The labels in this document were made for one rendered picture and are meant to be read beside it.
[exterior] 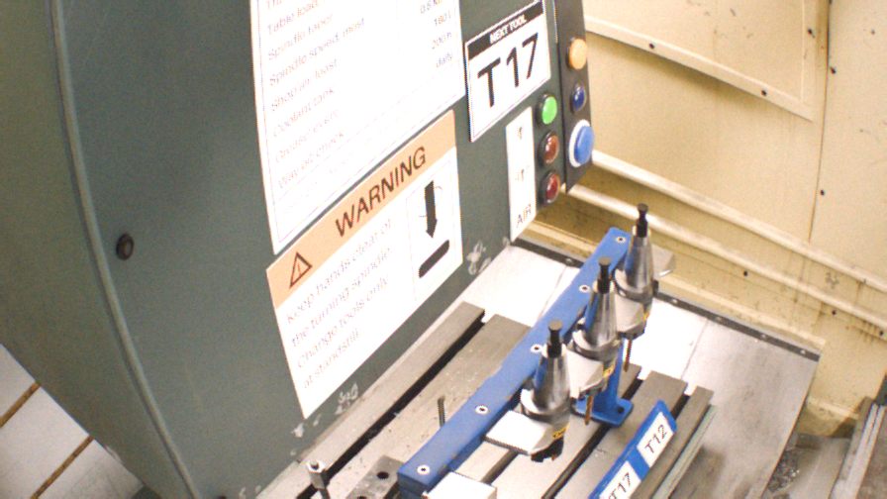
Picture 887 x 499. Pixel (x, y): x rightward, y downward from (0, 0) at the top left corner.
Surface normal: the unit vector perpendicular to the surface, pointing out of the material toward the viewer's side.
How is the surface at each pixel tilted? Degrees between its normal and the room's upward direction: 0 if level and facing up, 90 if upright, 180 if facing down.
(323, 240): 90
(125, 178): 90
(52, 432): 90
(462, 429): 0
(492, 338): 0
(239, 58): 90
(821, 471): 17
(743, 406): 24
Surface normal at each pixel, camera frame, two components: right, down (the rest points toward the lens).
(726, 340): -0.28, -0.48
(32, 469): 0.83, 0.32
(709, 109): -0.55, 0.54
